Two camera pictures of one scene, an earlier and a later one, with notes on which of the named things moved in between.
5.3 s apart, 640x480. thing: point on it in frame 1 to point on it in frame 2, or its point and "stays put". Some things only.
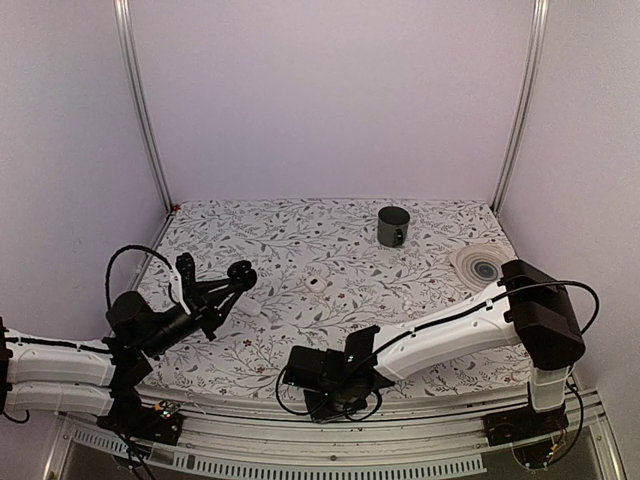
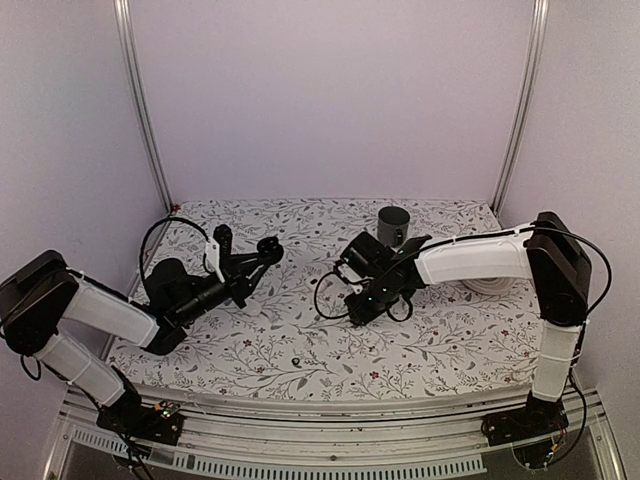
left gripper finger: [212, 334] to [255, 281]
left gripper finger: [210, 286] to [248, 260]
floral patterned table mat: [323, 268] stays put
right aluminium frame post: [538, 41] stays put
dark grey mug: [392, 225] stays put
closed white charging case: [248, 305] stays put
